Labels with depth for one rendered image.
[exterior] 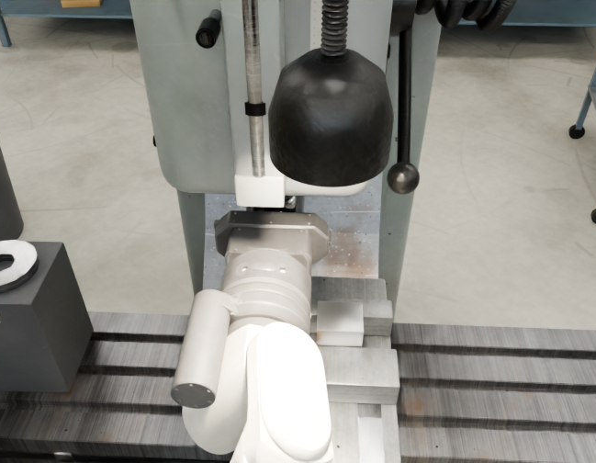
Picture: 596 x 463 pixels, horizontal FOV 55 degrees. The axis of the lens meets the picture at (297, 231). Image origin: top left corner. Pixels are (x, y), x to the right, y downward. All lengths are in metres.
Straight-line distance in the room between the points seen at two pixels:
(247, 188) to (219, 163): 0.05
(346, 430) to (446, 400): 0.19
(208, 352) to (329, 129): 0.22
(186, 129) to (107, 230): 2.20
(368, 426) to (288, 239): 0.28
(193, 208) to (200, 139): 0.65
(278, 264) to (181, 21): 0.22
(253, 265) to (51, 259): 0.38
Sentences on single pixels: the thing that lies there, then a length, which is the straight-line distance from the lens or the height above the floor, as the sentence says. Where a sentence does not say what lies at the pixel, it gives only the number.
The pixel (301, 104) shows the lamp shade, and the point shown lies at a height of 1.49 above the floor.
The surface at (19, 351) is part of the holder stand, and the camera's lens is 0.86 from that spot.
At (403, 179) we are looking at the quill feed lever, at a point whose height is 1.34.
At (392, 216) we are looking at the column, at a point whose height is 0.94.
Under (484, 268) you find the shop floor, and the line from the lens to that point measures 2.49.
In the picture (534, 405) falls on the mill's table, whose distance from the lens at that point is 0.91.
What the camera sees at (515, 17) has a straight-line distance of 4.46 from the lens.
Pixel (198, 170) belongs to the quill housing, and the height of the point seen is 1.35.
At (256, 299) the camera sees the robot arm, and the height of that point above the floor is 1.27.
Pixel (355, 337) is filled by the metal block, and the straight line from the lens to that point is 0.76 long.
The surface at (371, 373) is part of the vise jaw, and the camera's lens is 0.75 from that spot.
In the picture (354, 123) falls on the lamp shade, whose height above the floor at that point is 1.48.
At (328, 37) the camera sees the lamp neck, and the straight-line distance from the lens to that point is 0.31.
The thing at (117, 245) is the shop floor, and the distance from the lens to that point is 2.59.
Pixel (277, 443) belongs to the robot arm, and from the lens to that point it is 0.41.
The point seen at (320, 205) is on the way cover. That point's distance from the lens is 1.04.
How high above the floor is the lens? 1.63
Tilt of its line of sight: 40 degrees down
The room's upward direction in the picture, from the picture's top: straight up
